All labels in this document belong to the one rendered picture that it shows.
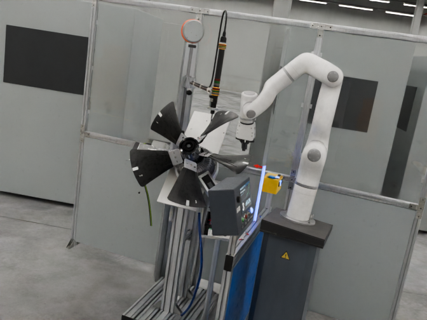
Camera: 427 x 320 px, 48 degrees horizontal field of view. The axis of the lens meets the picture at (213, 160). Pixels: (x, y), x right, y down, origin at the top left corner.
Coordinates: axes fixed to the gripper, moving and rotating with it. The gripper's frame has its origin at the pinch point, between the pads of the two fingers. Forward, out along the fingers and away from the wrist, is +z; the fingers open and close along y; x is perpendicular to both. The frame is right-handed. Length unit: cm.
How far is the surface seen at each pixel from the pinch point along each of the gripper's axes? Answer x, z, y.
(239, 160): -1.3, 9.8, 2.6
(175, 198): 28.8, 24.6, 28.2
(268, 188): -17.0, 33.7, -13.2
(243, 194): 65, -12, -18
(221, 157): 1.0, 9.4, 12.5
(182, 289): -1, 120, 34
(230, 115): -22.6, -6.6, 16.2
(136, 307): 29, 117, 54
